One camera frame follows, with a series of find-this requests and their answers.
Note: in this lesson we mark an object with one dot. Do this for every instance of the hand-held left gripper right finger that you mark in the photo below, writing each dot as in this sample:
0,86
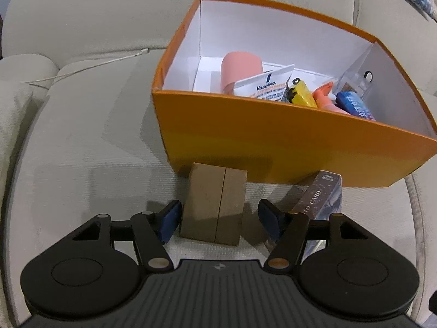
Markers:
271,220

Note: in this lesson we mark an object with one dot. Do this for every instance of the clear plastic box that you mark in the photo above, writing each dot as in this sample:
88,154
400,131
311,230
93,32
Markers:
355,78

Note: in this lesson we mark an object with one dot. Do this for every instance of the beige sofa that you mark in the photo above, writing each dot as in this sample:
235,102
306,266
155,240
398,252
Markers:
85,126

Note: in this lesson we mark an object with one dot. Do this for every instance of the yellow packet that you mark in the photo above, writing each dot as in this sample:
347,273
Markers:
302,95

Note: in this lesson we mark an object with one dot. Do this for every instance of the white lotion tube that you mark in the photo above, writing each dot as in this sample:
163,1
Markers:
266,85

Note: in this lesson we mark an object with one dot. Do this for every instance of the blue snack packet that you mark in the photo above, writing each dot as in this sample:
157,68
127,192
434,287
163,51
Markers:
355,107

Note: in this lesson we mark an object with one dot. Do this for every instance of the brown photo card box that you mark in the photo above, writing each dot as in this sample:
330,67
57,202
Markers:
324,194

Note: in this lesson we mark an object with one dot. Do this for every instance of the orange cardboard box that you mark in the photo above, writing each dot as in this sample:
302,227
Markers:
273,143

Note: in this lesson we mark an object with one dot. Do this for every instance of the pink cylindrical cup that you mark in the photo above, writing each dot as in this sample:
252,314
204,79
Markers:
239,68

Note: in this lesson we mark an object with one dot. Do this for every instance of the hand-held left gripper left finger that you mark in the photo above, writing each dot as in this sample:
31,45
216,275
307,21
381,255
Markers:
170,222

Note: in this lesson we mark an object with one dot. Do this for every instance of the brown cardboard box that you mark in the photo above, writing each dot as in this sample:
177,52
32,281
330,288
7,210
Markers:
205,205

